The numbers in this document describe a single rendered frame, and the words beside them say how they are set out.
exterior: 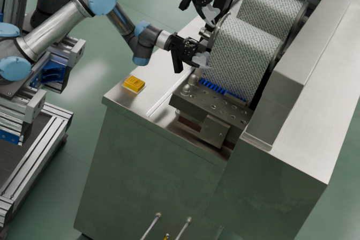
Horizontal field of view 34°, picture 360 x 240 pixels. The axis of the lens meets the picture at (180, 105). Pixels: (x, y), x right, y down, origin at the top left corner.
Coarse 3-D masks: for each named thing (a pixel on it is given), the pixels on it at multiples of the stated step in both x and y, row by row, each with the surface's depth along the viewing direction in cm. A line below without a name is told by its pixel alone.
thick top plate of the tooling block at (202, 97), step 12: (180, 96) 231; (192, 96) 234; (204, 96) 236; (216, 96) 239; (180, 108) 233; (192, 108) 231; (204, 108) 229; (216, 108) 232; (228, 108) 235; (240, 108) 237; (204, 120) 231; (228, 120) 228; (240, 120) 230; (228, 132) 229; (240, 132) 227
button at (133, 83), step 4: (132, 76) 252; (128, 80) 248; (132, 80) 249; (136, 80) 250; (140, 80) 251; (124, 84) 248; (128, 84) 247; (132, 84) 247; (136, 84) 248; (140, 84) 249; (144, 84) 251; (132, 88) 247; (136, 88) 246; (140, 88) 249
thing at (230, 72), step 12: (216, 48) 237; (216, 60) 240; (228, 60) 237; (240, 60) 235; (204, 72) 245; (216, 72) 242; (228, 72) 240; (240, 72) 238; (252, 72) 235; (264, 72) 233; (216, 84) 245; (228, 84) 242; (240, 84) 240; (252, 84) 238; (240, 96) 243; (252, 96) 240
